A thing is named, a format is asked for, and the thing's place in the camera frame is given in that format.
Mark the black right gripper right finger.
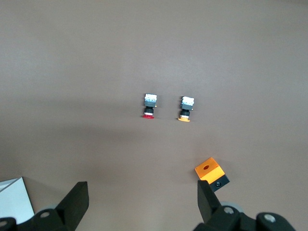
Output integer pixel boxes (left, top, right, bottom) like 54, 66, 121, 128
192, 180, 297, 231

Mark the red push button switch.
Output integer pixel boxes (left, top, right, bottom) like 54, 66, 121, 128
140, 93, 159, 120

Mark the white drawer cabinet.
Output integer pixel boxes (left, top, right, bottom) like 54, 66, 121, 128
0, 177, 36, 224

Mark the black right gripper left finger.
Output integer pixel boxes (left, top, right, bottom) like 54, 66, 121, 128
0, 181, 90, 231

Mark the yellow push button switch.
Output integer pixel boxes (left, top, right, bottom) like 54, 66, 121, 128
177, 96, 195, 123

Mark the brown table cover sheet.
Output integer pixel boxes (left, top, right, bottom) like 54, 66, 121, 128
0, 0, 308, 231

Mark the orange box with black base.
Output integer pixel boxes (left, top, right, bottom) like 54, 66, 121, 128
194, 156, 231, 193

